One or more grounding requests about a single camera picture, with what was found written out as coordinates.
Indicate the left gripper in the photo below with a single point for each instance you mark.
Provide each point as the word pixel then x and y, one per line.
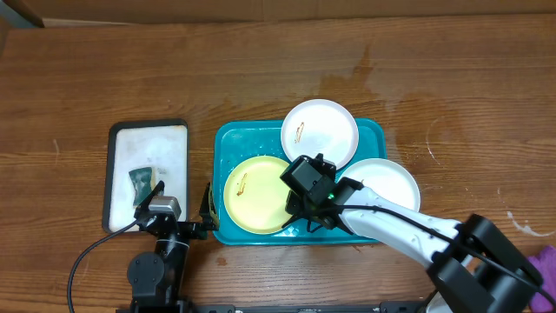
pixel 208 216

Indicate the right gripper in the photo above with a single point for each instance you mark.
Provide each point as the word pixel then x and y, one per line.
pixel 297 208

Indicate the green and yellow sponge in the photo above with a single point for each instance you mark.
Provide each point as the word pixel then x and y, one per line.
pixel 143 181

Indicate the yellow-green round plate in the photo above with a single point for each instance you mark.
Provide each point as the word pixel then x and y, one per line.
pixel 255 197

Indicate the white plate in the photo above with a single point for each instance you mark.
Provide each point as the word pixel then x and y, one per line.
pixel 320 126
pixel 388 179

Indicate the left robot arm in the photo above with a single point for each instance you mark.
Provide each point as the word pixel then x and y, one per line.
pixel 156 277

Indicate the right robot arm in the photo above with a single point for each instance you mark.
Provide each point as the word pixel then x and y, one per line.
pixel 473 266

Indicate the black tray with white liner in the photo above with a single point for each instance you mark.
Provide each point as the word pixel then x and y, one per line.
pixel 162 144

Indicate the teal plastic serving tray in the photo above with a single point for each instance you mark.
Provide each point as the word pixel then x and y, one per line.
pixel 236 142

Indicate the purple cloth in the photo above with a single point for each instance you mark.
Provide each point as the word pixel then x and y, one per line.
pixel 544 262

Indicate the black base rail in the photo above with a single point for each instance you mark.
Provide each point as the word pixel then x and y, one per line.
pixel 384 307

